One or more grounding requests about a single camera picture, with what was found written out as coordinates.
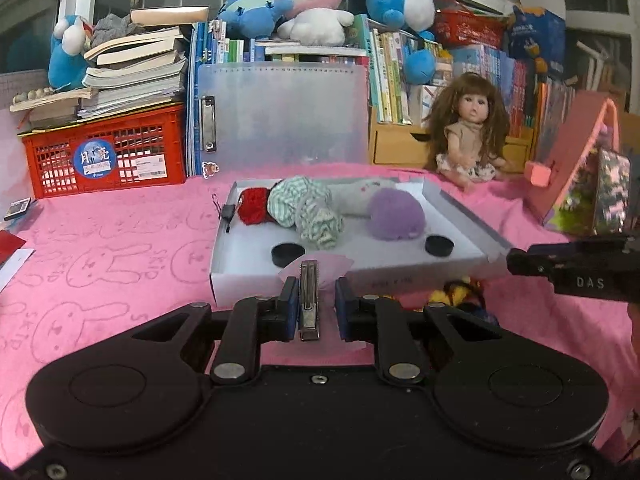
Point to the wooden drawer organizer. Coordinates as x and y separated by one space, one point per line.
395 147

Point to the grey crumpled cloth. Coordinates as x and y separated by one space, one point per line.
115 27

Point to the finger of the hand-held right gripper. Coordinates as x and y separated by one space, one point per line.
530 260

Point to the pink house-shaped stand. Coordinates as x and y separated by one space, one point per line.
575 160

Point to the stack of lying books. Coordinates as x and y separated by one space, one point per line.
135 80

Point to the white paper sheet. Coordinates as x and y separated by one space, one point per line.
17 267

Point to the red plastic crate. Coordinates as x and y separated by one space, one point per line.
130 155

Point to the white fluffy plush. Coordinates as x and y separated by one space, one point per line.
355 197

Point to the red basket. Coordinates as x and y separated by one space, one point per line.
470 30

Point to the red envelope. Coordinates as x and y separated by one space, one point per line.
10 247

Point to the purple fluffy plush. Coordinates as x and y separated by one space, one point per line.
397 212

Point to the black round lid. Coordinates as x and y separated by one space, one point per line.
288 255
439 246

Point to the blue white plush toy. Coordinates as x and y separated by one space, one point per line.
395 0

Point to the clear plastic clipboard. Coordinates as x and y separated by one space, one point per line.
290 115

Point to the pink rabbit print blanket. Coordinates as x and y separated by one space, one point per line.
110 270

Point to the blue carton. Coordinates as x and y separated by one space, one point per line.
537 35

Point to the small bear sticker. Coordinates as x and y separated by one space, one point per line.
211 169

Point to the red knitted hat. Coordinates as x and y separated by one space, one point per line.
252 207

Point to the small dark box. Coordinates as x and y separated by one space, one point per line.
17 209

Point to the blue cat plush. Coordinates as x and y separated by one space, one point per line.
67 65

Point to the green checkered cloth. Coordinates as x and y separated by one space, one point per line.
310 215

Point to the blue folders and books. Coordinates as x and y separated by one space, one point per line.
200 45

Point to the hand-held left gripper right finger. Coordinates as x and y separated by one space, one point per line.
342 310

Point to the black binder clip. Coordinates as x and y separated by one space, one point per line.
227 212

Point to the long-haired doll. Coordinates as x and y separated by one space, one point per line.
470 130

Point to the pink rabbit plush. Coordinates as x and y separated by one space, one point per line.
310 5

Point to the pink cube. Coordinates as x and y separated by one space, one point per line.
540 174

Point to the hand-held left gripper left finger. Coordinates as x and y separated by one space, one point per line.
292 310

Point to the white cardboard box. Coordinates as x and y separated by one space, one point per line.
380 255

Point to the blue big-eared plush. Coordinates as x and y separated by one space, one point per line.
250 12

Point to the yellow red crocheted headband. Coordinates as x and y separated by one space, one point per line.
457 292

